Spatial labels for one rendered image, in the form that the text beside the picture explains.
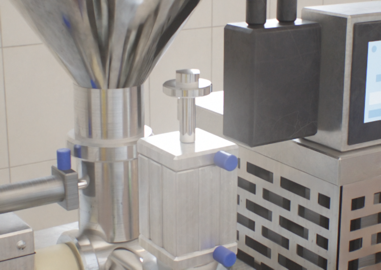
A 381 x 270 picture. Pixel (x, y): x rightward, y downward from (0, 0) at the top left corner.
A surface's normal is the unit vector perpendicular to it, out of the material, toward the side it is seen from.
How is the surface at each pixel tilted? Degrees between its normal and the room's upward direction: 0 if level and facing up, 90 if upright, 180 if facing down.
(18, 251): 90
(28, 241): 90
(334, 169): 90
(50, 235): 0
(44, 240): 0
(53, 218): 90
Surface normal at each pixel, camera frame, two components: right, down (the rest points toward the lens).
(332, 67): -0.84, 0.14
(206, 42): 0.54, 0.22
